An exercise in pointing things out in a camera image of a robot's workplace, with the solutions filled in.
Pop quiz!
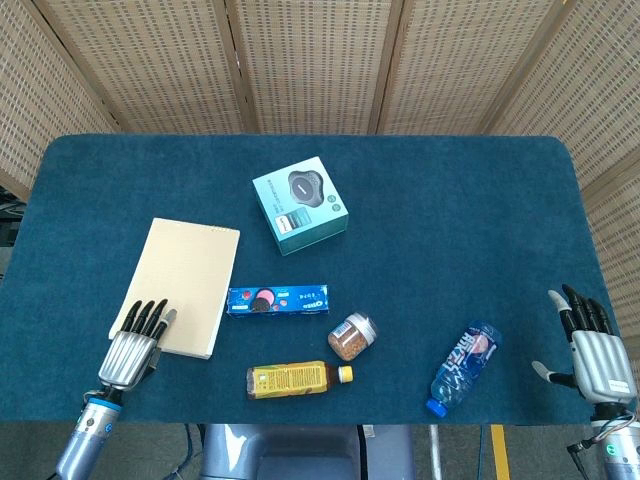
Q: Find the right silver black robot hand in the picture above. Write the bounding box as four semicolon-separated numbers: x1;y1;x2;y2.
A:
531;283;639;404

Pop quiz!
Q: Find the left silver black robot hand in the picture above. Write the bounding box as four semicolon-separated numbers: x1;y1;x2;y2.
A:
97;298;179;392

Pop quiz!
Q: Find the beige notebook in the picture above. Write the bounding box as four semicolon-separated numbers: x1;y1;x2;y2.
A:
108;217;241;360

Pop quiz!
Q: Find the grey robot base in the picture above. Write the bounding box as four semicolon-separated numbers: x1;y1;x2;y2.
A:
199;423;419;480

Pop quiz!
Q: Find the blue Pepsi bottle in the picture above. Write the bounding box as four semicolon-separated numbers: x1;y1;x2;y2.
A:
425;320;504;417

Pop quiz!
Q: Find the yellow-label tea bottle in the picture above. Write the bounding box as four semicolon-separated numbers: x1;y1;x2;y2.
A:
245;360;355;401

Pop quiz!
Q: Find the blue Oreo cookie box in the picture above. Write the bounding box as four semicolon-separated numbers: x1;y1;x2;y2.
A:
226;284;331;317

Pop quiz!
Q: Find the white pole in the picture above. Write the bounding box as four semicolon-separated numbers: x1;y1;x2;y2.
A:
428;424;444;480

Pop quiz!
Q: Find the dark teal table cloth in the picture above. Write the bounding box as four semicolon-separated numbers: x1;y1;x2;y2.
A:
0;133;624;426

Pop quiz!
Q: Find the clear jar of orange snacks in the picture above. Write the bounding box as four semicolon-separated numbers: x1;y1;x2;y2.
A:
327;312;380;362

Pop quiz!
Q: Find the teal product box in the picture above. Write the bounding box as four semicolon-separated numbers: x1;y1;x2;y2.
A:
251;156;350;257

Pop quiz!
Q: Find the woven bamboo folding screen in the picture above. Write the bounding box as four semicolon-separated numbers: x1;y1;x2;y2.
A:
0;0;640;341

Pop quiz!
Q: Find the blue floor cable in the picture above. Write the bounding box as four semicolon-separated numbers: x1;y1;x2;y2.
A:
169;423;201;480

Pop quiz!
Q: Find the dark equipment with cables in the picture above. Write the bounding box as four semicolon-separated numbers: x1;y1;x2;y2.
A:
0;187;26;281

